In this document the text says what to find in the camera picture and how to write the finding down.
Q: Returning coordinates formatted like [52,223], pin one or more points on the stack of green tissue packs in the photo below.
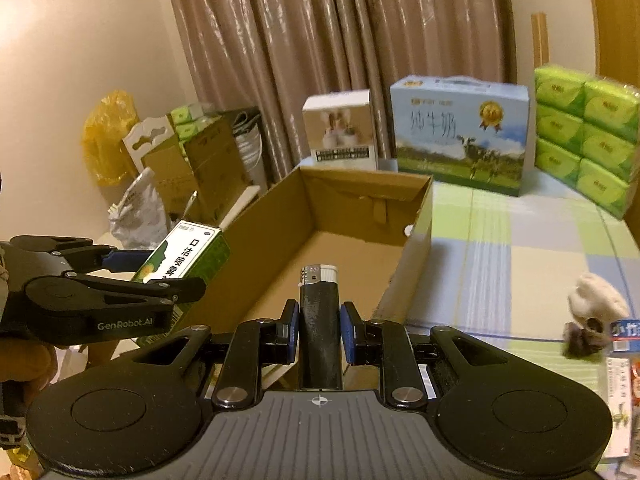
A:
[585,130]

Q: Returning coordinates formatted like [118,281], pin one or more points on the silver foil bag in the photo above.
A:
[142,210]

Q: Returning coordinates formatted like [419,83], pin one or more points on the black lighter white top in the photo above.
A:
[320,330]

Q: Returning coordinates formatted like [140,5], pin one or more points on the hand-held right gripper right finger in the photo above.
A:
[350,335]

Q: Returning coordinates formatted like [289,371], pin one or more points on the tall brown cardboard box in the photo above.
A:
[205,170]

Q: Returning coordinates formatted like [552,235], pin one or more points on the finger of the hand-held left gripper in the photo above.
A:
[122,259]
[150,290]

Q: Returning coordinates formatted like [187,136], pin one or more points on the brown shiny curtain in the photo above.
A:
[325,35]

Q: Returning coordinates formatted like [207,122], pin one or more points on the white chair back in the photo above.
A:
[150,140]

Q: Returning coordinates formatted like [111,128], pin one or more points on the wooden door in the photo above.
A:
[617,15]

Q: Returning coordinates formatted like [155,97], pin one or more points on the white printed packet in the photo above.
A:
[625,400]

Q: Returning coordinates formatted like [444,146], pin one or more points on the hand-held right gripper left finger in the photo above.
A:
[287,332]

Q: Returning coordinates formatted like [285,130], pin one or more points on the checked tablecloth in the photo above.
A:
[500,270]

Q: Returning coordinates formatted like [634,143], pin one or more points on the white cloth towel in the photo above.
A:
[597,295]

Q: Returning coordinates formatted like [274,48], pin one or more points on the dark brown fuzzy object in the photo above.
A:
[580,342]

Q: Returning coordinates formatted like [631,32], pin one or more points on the yellow plastic bag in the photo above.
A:
[107,140]

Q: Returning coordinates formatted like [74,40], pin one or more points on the single green tissue pack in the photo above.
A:
[187,114]
[186,131]

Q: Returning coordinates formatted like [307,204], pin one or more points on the blue milk carton case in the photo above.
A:
[455,135]

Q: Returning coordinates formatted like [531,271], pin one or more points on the white product box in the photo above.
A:
[340,130]

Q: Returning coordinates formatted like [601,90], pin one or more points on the dark snack packet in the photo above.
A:
[195,245]

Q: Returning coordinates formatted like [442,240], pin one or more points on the clear plastic box blue label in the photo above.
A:
[627,337]

